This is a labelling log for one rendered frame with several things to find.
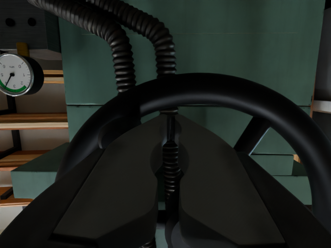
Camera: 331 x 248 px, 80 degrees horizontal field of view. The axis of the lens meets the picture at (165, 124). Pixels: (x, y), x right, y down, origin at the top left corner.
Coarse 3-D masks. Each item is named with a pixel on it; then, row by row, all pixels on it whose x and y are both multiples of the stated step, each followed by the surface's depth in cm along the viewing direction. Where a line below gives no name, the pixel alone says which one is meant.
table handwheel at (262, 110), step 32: (128, 96) 17; (160, 96) 17; (192, 96) 17; (224, 96) 17; (256, 96) 16; (96, 128) 17; (256, 128) 17; (288, 128) 17; (320, 128) 17; (64, 160) 18; (320, 160) 17; (320, 192) 18; (160, 224) 19
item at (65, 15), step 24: (48, 0) 23; (72, 0) 23; (96, 0) 23; (120, 0) 22; (96, 24) 22; (120, 24) 23; (144, 24) 22; (120, 48) 22; (168, 48) 22; (120, 72) 22; (168, 72) 22; (168, 144) 24; (168, 168) 25; (168, 192) 26
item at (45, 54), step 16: (0, 0) 30; (16, 0) 30; (0, 16) 31; (16, 16) 31; (32, 16) 30; (48, 16) 31; (0, 32) 31; (16, 32) 31; (32, 32) 31; (48, 32) 31; (0, 48) 31; (16, 48) 31; (32, 48) 31; (48, 48) 31
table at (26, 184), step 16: (64, 144) 57; (32, 160) 45; (48, 160) 45; (16, 176) 39; (32, 176) 39; (48, 176) 39; (160, 176) 37; (272, 176) 37; (288, 176) 37; (304, 176) 37; (16, 192) 40; (32, 192) 40; (160, 192) 31; (304, 192) 38; (160, 208) 29
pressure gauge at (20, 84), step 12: (24, 48) 31; (0, 60) 29; (12, 60) 29; (24, 60) 29; (0, 72) 29; (12, 72) 29; (24, 72) 29; (36, 72) 30; (0, 84) 30; (12, 84) 30; (24, 84) 30; (36, 84) 31
